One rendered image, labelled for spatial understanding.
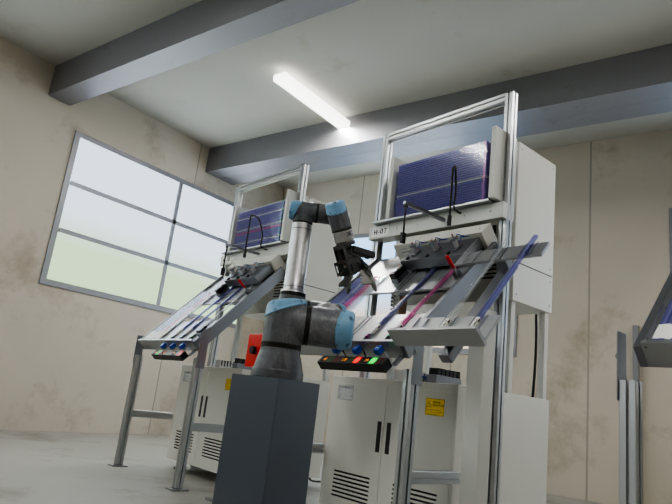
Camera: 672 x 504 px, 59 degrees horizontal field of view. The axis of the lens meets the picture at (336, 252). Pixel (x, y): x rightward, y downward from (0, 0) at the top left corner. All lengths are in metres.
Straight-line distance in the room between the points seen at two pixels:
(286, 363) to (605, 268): 4.02
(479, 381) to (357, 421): 0.83
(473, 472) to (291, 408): 0.59
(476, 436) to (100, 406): 4.33
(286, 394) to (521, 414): 1.25
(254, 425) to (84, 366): 4.08
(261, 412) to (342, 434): 1.06
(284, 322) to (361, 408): 0.98
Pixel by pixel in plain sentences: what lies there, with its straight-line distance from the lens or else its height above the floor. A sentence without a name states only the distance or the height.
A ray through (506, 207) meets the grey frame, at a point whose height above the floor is 1.36.
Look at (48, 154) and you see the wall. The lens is 5.58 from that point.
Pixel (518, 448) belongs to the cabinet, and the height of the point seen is 0.41.
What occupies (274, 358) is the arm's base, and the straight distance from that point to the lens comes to 1.68.
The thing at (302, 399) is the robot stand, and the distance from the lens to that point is 1.70.
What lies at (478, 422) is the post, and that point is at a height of 0.50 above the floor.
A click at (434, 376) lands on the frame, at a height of 0.65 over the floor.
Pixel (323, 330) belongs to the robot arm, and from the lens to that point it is 1.70.
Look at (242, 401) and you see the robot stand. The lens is 1.70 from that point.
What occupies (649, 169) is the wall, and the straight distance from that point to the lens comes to 5.58.
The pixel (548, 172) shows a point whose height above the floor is 1.66.
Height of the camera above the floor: 0.51
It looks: 14 degrees up
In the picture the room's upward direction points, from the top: 7 degrees clockwise
